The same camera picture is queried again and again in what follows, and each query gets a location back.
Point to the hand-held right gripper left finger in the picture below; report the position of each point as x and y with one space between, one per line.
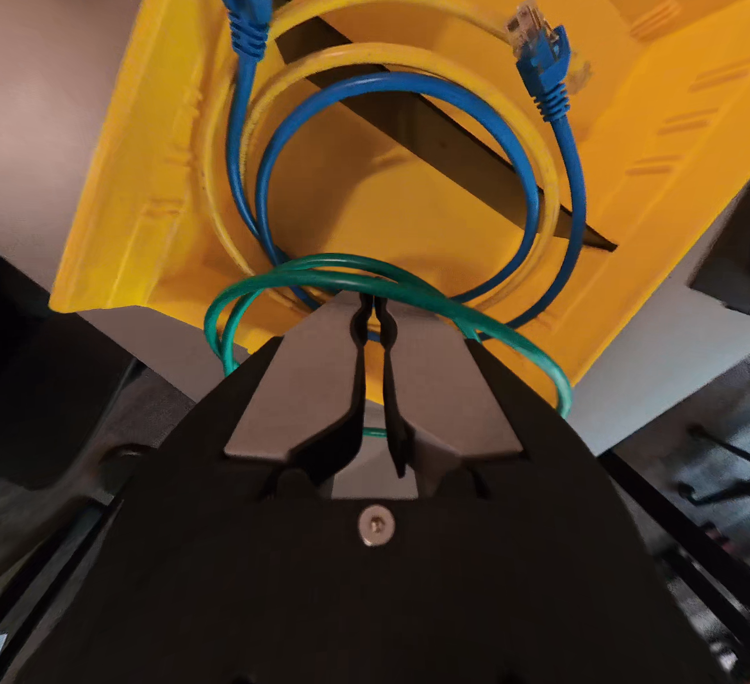
304 391

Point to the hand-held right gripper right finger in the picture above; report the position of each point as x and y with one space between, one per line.
445 397

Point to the yellow plastic bin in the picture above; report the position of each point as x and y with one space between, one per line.
146 168

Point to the black bin divider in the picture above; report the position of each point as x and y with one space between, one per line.
445 133

